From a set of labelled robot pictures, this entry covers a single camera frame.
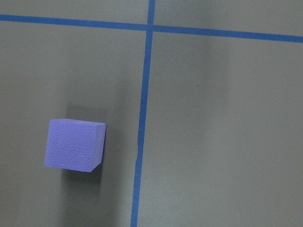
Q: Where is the purple foam block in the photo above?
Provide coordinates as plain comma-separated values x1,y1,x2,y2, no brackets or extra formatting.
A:
44,119,107,172

